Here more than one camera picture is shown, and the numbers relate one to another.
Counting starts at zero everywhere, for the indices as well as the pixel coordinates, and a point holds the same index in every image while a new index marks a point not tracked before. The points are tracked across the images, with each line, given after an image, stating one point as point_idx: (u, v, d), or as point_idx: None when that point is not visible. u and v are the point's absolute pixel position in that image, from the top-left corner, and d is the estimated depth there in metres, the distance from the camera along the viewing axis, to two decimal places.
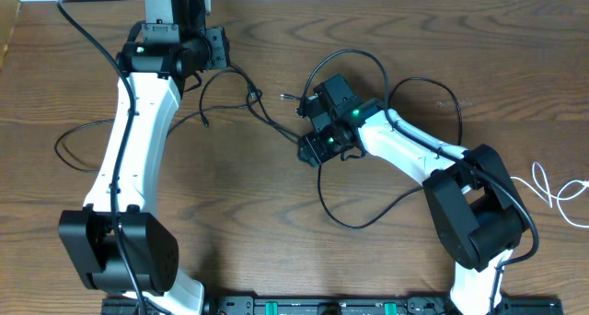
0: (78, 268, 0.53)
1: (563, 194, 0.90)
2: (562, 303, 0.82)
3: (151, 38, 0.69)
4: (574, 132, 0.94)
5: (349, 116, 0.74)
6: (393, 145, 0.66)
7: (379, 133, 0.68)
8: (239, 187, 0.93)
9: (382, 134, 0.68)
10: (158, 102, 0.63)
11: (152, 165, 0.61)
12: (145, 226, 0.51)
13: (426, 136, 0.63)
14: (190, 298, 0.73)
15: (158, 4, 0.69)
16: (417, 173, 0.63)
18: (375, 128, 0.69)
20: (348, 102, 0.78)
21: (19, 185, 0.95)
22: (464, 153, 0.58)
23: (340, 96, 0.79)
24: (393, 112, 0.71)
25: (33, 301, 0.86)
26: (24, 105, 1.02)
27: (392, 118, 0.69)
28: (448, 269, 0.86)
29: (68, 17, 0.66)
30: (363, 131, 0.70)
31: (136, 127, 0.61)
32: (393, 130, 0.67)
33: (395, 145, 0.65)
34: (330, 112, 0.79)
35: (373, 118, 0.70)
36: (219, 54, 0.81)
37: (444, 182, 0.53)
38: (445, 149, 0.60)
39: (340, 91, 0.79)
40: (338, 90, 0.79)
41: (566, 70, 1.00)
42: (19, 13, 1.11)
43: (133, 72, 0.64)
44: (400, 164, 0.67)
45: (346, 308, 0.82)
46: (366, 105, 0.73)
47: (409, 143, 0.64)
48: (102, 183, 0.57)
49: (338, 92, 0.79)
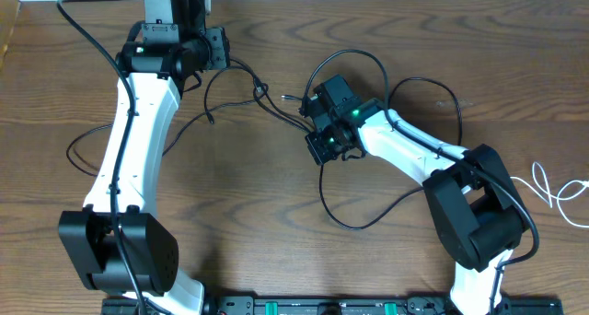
0: (78, 269, 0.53)
1: (563, 194, 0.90)
2: (562, 303, 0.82)
3: (150, 38, 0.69)
4: (574, 132, 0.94)
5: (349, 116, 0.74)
6: (394, 145, 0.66)
7: (379, 133, 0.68)
8: (239, 188, 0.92)
9: (382, 134, 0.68)
10: (158, 102, 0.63)
11: (152, 165, 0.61)
12: (145, 226, 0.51)
13: (426, 136, 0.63)
14: (190, 299, 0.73)
15: (158, 4, 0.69)
16: (417, 174, 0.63)
18: (375, 128, 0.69)
20: (348, 102, 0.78)
21: (18, 185, 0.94)
22: (464, 153, 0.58)
23: (340, 97, 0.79)
24: (393, 112, 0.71)
25: (33, 301, 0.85)
26: (23, 105, 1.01)
27: (392, 118, 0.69)
28: (448, 268, 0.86)
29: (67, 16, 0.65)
30: (363, 131, 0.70)
31: (136, 127, 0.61)
32: (393, 130, 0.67)
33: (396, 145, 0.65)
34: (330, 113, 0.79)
35: (373, 117, 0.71)
36: (219, 54, 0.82)
37: (442, 182, 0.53)
38: (446, 149, 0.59)
39: (340, 91, 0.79)
40: (337, 90, 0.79)
41: (565, 70, 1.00)
42: (18, 13, 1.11)
43: (133, 72, 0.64)
44: (400, 164, 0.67)
45: (346, 308, 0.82)
46: (365, 106, 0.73)
47: (408, 143, 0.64)
48: (102, 184, 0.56)
49: (338, 92, 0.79)
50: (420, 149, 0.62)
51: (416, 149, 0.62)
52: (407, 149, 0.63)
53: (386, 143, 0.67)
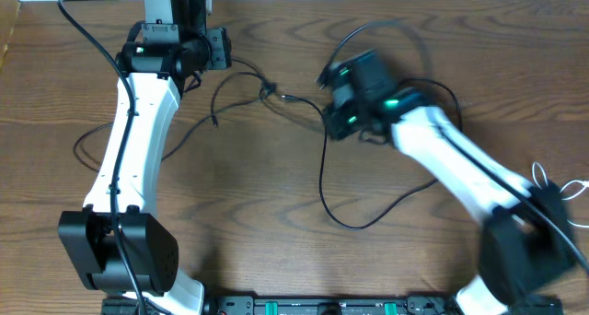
0: (78, 268, 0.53)
1: (564, 194, 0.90)
2: (563, 303, 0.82)
3: (150, 38, 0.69)
4: (574, 133, 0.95)
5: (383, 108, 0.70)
6: (441, 156, 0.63)
7: (427, 136, 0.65)
8: (239, 187, 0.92)
9: (430, 140, 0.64)
10: (158, 102, 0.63)
11: (152, 165, 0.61)
12: (145, 226, 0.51)
13: (481, 155, 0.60)
14: (190, 299, 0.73)
15: (158, 4, 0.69)
16: (463, 192, 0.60)
18: (422, 130, 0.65)
20: (380, 85, 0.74)
21: (19, 185, 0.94)
22: (525, 188, 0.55)
23: (373, 76, 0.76)
24: (439, 116, 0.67)
25: (33, 301, 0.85)
26: (23, 105, 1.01)
27: (438, 122, 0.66)
28: (449, 268, 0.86)
29: (69, 17, 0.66)
30: (403, 127, 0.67)
31: (136, 127, 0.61)
32: (442, 136, 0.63)
33: (444, 157, 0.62)
34: (359, 90, 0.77)
35: (412, 115, 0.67)
36: (219, 55, 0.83)
37: (502, 222, 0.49)
38: (503, 176, 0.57)
39: (375, 72, 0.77)
40: (372, 70, 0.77)
41: (566, 70, 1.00)
42: (18, 12, 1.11)
43: (133, 72, 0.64)
44: (442, 172, 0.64)
45: (346, 308, 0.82)
46: (402, 93, 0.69)
47: (461, 157, 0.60)
48: (102, 183, 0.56)
49: (372, 75, 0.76)
50: (473, 170, 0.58)
51: (471, 169, 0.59)
52: (459, 167, 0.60)
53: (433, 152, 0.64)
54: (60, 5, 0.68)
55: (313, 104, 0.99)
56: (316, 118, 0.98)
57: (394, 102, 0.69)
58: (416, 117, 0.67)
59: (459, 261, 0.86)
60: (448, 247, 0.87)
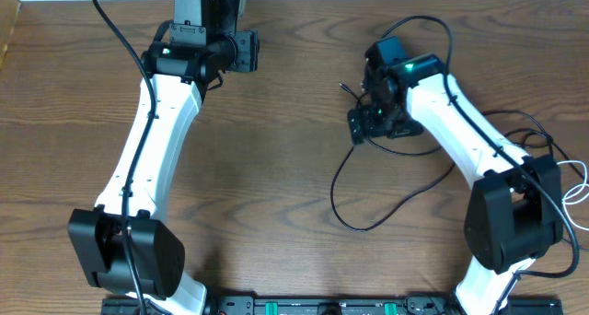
0: (84, 267, 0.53)
1: (569, 198, 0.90)
2: (562, 303, 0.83)
3: (178, 38, 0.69)
4: (573, 133, 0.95)
5: (401, 71, 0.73)
6: None
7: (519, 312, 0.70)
8: (240, 187, 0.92)
9: None
10: (179, 107, 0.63)
11: (167, 169, 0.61)
12: (155, 232, 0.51)
13: None
14: (190, 300, 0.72)
15: (189, 5, 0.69)
16: None
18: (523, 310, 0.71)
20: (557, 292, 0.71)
21: (18, 186, 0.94)
22: None
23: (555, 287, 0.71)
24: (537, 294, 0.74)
25: (32, 301, 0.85)
26: (23, 104, 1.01)
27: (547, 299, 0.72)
28: (448, 269, 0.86)
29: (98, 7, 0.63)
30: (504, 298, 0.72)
31: (156, 131, 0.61)
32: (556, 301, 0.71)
33: (439, 110, 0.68)
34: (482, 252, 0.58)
35: (427, 80, 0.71)
36: (244, 58, 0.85)
37: None
38: None
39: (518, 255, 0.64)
40: (505, 213, 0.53)
41: (566, 71, 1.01)
42: (18, 13, 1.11)
43: (156, 74, 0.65)
44: None
45: (346, 308, 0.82)
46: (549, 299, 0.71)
47: (472, 111, 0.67)
48: (116, 185, 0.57)
49: (507, 207, 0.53)
50: None
51: (477, 139, 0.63)
52: (490, 297, 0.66)
53: (436, 112, 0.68)
54: None
55: (313, 104, 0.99)
56: (317, 118, 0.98)
57: (410, 65, 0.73)
58: (428, 81, 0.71)
59: (459, 261, 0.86)
60: (449, 247, 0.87)
